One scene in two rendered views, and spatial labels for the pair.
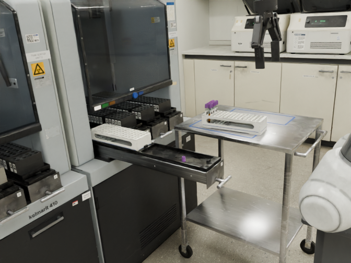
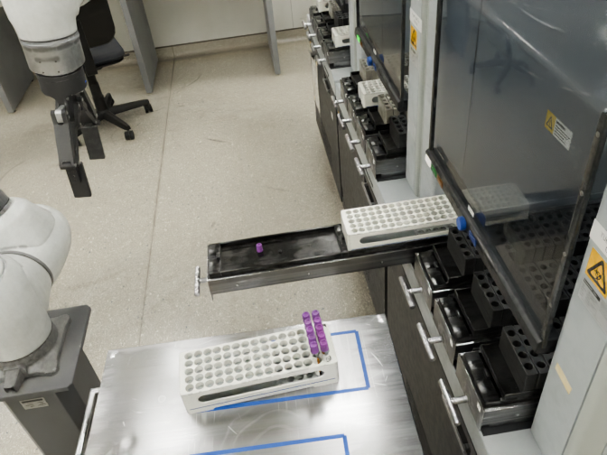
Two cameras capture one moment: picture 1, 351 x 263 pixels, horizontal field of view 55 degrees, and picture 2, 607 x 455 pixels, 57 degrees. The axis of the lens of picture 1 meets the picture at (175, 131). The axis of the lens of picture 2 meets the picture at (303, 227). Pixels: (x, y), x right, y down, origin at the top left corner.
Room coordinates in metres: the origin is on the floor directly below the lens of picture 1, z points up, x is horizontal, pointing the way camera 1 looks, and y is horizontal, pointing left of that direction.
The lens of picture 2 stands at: (2.12, -0.62, 1.74)
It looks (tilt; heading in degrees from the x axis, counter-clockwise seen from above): 39 degrees down; 140
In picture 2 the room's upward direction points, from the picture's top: 7 degrees counter-clockwise
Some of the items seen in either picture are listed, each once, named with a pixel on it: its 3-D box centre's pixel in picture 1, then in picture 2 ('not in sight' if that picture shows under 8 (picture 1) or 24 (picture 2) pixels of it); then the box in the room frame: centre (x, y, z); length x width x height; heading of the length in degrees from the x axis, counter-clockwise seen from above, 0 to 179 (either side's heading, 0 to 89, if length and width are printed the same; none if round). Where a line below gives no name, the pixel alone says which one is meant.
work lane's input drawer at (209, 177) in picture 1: (151, 155); (333, 250); (1.35, 0.11, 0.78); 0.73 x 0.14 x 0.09; 53
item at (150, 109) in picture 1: (146, 113); (486, 300); (1.75, 0.15, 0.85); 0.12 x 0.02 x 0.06; 143
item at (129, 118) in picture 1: (127, 121); (460, 252); (1.63, 0.24, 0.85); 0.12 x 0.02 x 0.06; 144
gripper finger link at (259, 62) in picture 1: (259, 58); (93, 143); (1.11, -0.29, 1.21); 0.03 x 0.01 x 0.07; 52
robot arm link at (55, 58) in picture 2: not in sight; (53, 51); (1.17, -0.32, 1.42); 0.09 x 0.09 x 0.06
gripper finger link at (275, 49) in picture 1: (275, 51); (78, 180); (1.22, -0.37, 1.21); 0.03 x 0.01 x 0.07; 52
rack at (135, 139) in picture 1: (119, 137); (402, 223); (1.45, 0.26, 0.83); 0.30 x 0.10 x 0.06; 53
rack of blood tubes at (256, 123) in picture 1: (233, 121); (258, 366); (1.53, -0.28, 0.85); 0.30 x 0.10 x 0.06; 57
